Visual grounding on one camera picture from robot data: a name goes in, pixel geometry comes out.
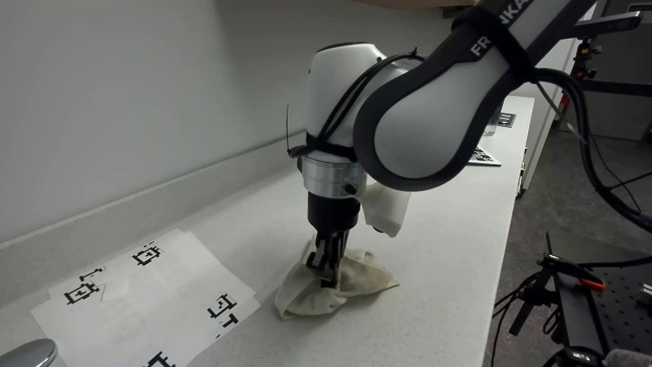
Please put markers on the beige cloth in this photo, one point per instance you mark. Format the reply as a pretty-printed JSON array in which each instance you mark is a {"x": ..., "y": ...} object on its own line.
[{"x": 364, "y": 278}]

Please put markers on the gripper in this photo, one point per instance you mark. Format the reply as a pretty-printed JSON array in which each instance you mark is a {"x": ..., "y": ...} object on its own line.
[{"x": 332, "y": 211}]

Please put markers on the silver metal tap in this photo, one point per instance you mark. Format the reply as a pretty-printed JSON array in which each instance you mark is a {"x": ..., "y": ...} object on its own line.
[{"x": 28, "y": 356}]

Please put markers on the small marker card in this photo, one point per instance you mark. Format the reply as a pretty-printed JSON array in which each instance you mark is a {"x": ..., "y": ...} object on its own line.
[{"x": 506, "y": 120}]

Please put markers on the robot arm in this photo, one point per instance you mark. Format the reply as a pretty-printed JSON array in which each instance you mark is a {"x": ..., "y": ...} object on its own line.
[{"x": 433, "y": 117}]

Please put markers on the camera on tripod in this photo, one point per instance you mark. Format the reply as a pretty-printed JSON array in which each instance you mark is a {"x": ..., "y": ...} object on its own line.
[{"x": 606, "y": 24}]

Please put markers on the white paper sheet with markers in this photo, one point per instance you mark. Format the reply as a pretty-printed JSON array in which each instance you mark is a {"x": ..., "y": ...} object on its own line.
[{"x": 153, "y": 300}]

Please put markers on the clear glass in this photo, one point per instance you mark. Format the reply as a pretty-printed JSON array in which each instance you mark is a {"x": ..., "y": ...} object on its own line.
[{"x": 492, "y": 122}]

